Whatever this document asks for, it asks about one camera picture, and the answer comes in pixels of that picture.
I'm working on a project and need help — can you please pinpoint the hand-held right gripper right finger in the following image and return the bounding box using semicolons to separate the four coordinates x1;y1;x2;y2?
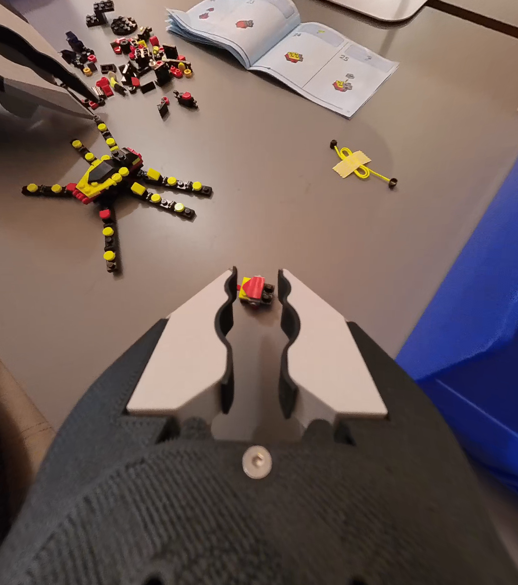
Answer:
277;268;389;421

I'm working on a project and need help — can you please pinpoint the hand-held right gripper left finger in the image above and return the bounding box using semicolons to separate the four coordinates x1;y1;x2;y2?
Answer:
126;266;238;420

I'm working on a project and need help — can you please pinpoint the yellow string with tape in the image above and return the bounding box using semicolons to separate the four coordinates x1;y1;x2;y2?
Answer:
330;140;398;191

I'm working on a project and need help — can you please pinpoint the lego instruction booklet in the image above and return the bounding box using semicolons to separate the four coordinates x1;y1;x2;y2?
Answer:
166;0;400;120

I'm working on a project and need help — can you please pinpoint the black yellow lego spider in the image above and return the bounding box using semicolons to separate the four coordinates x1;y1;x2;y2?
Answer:
22;120;214;275

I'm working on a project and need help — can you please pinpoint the red yellow lego assembly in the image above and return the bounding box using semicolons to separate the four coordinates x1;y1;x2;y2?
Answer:
237;275;275;312

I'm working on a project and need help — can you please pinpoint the pile of lego pieces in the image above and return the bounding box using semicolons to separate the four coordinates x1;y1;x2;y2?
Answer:
59;0;198;120

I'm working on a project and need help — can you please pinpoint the blue plastic bin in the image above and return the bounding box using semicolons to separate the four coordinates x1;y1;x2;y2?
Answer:
395;121;518;519

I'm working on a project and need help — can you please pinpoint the person's leg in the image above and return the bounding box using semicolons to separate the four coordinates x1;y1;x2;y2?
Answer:
0;317;57;462

